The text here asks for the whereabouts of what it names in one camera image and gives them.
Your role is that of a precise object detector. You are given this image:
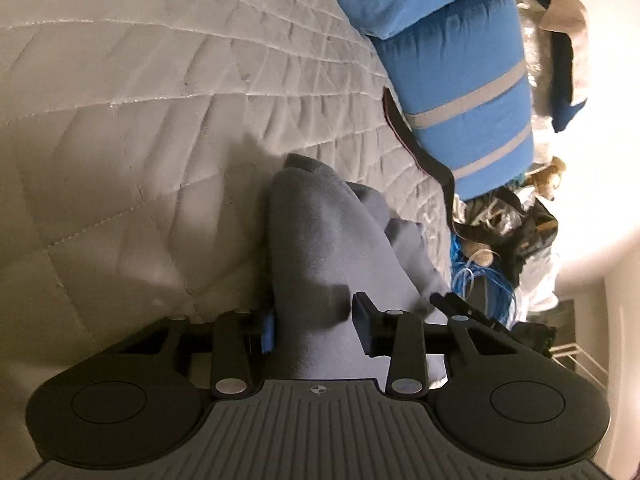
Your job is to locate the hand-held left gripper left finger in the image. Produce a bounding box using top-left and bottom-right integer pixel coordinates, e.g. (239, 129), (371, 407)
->
(120, 308), (276, 400)

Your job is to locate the crinkled silver plastic bag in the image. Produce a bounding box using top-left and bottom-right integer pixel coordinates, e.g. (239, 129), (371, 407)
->
(514, 0), (557, 163)

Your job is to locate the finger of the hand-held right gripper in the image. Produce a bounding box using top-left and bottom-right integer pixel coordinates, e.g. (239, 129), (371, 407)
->
(431, 291), (502, 332)

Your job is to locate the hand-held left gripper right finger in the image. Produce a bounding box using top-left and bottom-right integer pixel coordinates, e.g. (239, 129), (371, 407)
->
(351, 292), (523, 401)

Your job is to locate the dark blue cloth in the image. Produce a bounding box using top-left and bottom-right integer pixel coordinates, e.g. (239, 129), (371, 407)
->
(549, 34), (577, 134)

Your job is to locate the brown plush toy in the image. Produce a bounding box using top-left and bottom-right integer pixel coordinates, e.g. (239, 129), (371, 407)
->
(461, 241), (497, 267)

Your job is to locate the cardboard box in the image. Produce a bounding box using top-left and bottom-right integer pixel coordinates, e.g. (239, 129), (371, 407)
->
(540, 0), (590, 133)

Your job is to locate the grey-blue garment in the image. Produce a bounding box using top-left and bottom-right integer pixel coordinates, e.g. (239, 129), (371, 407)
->
(264, 153), (452, 392)

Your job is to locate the grey quilted bedspread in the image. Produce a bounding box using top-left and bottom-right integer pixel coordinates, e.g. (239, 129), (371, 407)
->
(0, 0), (457, 363)

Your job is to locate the black bag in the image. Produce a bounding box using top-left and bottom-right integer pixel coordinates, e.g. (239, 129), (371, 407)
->
(497, 192), (560, 283)

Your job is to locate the white plastic bag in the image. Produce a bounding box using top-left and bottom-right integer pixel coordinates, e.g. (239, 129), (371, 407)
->
(519, 247), (563, 313)

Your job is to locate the white wire rack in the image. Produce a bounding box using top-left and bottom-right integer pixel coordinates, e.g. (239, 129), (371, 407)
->
(549, 341), (610, 387)

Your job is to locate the brown teddy bear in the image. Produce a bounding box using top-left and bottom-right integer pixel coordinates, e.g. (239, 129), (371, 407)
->
(529, 156), (570, 202)

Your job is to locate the bundle of blue cables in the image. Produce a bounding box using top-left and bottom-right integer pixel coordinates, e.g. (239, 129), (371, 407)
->
(449, 232), (523, 327)

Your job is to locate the black strap with red edge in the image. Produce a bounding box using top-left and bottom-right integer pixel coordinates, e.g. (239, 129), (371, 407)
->
(381, 86), (457, 207)

